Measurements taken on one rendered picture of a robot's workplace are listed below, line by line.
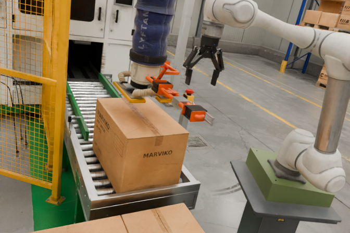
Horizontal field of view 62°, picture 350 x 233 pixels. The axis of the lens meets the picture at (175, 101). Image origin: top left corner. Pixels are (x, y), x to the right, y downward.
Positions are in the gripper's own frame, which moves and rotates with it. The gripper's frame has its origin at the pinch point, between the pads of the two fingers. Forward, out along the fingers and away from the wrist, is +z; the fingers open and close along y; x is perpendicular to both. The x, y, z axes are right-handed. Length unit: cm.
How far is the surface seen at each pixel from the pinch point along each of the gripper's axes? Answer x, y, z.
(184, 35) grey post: -305, -160, 18
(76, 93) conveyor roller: -206, 15, 83
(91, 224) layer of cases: -13, 38, 82
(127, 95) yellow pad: -50, 15, 25
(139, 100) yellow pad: -42, 10, 25
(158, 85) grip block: -31.4, 4.8, 12.6
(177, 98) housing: -12.7, 2.5, 12.8
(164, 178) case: -29, -8, 72
